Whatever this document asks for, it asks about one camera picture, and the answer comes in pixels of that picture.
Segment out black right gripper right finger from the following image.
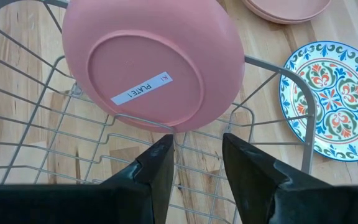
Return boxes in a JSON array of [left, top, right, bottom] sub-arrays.
[[222, 133, 331, 224]]

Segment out light pink plate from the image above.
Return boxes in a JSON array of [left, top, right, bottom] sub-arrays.
[[242, 0, 331, 26], [246, 0, 333, 21]]

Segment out colourful patterned plate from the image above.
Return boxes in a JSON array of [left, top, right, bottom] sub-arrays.
[[278, 40, 358, 162]]

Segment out dark pink plate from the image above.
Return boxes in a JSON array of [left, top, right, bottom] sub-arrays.
[[62, 0, 246, 134]]

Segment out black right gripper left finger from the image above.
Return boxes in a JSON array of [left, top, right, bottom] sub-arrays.
[[99, 134, 175, 224]]

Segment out grey wire dish rack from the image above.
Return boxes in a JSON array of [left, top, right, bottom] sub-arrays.
[[0, 0, 318, 224]]

